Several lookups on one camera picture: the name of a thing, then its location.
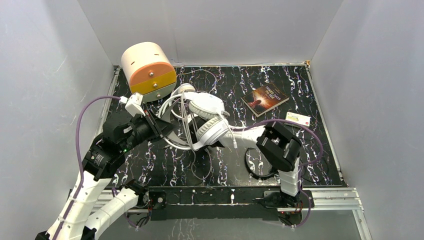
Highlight black wired headphones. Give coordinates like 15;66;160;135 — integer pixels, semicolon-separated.
243;148;278;181

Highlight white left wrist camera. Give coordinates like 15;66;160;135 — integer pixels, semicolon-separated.
125;92;146;117

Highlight orange brown paperback book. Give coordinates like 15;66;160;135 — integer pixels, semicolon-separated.
241;82;290;117

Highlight large white over-ear headphones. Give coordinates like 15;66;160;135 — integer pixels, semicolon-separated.
160;92;238;153

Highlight pastel mini drawer cabinet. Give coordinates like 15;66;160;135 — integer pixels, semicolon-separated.
120;42;177;103

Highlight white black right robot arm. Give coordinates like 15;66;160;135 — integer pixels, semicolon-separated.
212;121;303;208

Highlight small white on-ear headphones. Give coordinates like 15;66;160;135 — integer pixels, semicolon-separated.
157;83;199;152

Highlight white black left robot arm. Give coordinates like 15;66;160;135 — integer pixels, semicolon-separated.
36;111;176;240

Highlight small white green box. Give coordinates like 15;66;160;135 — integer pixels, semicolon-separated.
285;111;311;128

